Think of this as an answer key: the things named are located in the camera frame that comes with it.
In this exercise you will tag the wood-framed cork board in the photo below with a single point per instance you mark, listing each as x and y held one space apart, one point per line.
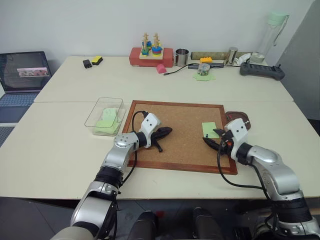
180 140

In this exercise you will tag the small black eraser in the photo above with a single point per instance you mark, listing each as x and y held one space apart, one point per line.
87 64

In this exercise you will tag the dark rounded shape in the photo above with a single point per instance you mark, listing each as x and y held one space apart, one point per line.
206 223
145 226

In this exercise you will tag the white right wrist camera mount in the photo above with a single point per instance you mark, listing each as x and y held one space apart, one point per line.
237 130

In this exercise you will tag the clear plastic box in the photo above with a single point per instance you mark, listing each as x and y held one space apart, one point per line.
100 117

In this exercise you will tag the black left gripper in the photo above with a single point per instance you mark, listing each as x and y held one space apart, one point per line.
157 135

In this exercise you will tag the clear bottle with green lid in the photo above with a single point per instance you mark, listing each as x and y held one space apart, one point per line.
271 37

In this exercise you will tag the dark USB hub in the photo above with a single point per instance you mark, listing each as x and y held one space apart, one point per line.
217 65

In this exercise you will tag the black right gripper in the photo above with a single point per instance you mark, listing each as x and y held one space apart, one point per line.
226 143

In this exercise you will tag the green sticky note pile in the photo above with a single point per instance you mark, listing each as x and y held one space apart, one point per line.
200 78

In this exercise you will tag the crumpled white cloth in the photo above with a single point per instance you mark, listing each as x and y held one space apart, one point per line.
244 59

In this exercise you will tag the clear jar of pushpins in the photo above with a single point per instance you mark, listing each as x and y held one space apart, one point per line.
203 70

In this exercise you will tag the dark brown tray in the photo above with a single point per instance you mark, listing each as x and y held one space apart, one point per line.
235 115

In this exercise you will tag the yellow building brick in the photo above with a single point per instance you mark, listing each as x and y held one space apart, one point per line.
206 60

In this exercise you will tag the beige robot torso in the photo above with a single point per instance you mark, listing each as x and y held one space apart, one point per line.
72 234

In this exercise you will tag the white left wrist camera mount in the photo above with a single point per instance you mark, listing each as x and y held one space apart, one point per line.
150 123

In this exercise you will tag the black game controller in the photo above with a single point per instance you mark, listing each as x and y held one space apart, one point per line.
262 71

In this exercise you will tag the round silver tin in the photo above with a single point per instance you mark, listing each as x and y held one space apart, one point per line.
257 58

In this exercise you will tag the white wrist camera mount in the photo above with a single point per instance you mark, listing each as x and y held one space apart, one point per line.
150 123
237 130

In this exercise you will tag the yellow and black sponge eraser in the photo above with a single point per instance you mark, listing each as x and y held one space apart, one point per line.
97 60

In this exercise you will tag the red rectangular box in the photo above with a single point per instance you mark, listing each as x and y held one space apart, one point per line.
150 63

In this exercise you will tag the dark blue laptop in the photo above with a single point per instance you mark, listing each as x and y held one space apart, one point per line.
25 80

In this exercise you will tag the pink arched block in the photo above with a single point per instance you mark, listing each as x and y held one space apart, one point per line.
161 69

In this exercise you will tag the metal cup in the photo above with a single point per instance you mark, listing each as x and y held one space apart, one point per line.
182 58

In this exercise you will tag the shiny metal cylinder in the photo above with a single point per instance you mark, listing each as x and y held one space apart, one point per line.
232 56

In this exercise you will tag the long brown box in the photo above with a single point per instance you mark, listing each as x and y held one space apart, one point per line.
215 55

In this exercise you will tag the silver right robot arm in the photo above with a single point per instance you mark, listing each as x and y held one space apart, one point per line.
275 162

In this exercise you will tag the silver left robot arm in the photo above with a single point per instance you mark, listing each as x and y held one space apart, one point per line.
120 155

